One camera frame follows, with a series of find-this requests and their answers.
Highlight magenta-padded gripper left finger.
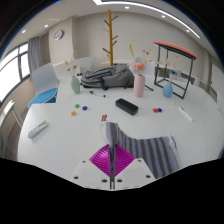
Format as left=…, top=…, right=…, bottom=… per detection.
left=70, top=143, right=112, bottom=191

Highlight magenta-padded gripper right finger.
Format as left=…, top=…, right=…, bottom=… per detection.
left=111, top=144, right=157, bottom=191

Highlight grey striped towel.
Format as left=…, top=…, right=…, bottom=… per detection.
left=99, top=121, right=184, bottom=181

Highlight black rectangular box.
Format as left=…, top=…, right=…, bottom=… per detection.
left=115, top=97, right=139, bottom=117

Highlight black marker pen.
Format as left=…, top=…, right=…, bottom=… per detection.
left=89, top=90, right=107, bottom=98

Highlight white remote control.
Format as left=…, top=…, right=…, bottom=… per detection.
left=27, top=119, right=49, bottom=139

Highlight pink vase with dried flowers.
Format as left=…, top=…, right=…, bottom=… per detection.
left=128, top=44, right=152, bottom=98

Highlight green vase with dried flowers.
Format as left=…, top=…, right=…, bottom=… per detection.
left=64, top=46, right=82, bottom=95

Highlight white marker pen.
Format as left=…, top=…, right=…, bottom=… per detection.
left=178, top=106, right=194, bottom=122

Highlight grey backpack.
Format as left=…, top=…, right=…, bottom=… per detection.
left=80, top=64, right=136, bottom=91

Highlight blue vase with dried flowers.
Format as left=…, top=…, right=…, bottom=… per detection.
left=159, top=54, right=179, bottom=99

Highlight white chair with blue seat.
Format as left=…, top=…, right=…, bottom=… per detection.
left=27, top=62, right=60, bottom=108

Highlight white side desk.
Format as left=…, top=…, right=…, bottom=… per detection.
left=0, top=99, right=22, bottom=161

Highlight grey curtain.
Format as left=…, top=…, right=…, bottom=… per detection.
left=27, top=35, right=44, bottom=75

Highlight wooden coat rack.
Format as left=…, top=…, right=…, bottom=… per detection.
left=101, top=9, right=120, bottom=67

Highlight window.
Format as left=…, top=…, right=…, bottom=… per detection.
left=0, top=41, right=30, bottom=103

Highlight ceiling lights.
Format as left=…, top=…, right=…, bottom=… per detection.
left=19, top=0, right=203, bottom=39

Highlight orange-topped black frame table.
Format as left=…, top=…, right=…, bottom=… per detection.
left=152, top=40, right=198, bottom=100

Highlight round wall clock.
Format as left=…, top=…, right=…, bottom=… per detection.
left=53, top=29, right=65, bottom=41

